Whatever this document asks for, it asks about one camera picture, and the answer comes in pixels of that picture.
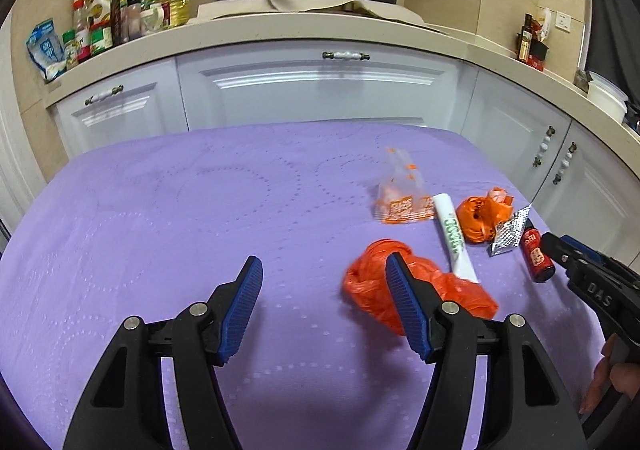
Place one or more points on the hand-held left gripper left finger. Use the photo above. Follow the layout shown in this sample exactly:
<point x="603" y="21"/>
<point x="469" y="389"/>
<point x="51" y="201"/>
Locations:
<point x="242" y="312"/>

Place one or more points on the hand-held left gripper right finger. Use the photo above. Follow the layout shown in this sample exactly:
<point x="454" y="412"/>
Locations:
<point x="407" y="312"/>

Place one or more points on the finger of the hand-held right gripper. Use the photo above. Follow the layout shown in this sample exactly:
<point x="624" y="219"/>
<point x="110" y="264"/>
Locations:
<point x="557" y="250"/>
<point x="587" y="250"/>

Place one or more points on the red small bottle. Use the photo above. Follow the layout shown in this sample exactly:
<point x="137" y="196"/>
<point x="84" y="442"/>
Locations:
<point x="537" y="257"/>

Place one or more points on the orange plastic bag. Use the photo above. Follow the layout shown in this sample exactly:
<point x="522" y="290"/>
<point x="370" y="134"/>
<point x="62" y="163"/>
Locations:
<point x="367" y="280"/>

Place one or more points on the person's right hand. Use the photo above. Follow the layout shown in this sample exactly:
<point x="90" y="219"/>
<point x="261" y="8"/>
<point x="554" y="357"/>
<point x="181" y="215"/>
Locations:
<point x="602" y="380"/>

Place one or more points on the silver blister pack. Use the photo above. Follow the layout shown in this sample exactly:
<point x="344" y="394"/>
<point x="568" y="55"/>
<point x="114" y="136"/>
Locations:
<point x="507" y="237"/>

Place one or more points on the crumpled orange wrapper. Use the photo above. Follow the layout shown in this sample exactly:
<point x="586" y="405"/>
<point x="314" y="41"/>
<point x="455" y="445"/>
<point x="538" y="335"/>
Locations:
<point x="475" y="220"/>

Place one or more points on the white tube with green print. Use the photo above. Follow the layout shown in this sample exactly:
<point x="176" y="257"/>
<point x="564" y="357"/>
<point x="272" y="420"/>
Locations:
<point x="452" y="235"/>

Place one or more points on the clear packet with orange print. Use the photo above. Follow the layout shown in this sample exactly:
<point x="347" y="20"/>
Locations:
<point x="400" y="207"/>

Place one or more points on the purple tablecloth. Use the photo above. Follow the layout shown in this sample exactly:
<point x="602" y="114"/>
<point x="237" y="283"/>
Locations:
<point x="200" y="210"/>

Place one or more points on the white corner cabinet door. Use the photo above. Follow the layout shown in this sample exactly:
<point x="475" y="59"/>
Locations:
<point x="505" y="130"/>

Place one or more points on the white plastic bucket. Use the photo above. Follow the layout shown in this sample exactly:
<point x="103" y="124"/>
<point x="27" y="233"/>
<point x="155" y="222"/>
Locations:
<point x="606" y="100"/>

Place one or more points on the red box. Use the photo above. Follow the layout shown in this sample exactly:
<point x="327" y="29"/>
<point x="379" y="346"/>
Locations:
<point x="536" y="64"/>

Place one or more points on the black holder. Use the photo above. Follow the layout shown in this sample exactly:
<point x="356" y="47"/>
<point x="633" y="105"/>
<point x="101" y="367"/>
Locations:
<point x="540" y="49"/>

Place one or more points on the dark olive oil bottle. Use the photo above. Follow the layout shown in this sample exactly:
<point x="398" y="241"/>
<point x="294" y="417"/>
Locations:
<point x="524" y="45"/>

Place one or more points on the small white drawer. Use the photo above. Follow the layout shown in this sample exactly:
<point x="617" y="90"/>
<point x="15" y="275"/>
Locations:
<point x="130" y="120"/>

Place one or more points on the wide white drawer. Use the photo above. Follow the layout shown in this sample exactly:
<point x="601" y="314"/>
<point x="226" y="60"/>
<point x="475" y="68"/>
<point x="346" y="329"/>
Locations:
<point x="325" y="90"/>

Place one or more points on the beige stone countertop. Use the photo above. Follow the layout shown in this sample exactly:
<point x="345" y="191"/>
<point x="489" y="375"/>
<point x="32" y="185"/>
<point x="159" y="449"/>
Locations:
<point x="300" y="28"/>

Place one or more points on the group of condiment bottles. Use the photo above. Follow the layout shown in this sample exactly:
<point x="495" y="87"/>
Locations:
<point x="110" y="25"/>

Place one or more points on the blue and white bag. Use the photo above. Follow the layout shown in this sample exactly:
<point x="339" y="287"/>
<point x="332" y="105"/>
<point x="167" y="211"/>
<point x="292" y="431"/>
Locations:
<point x="45" y="53"/>

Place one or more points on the white wall socket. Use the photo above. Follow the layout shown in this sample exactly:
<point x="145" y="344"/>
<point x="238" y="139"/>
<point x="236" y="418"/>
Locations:
<point x="563" y="20"/>

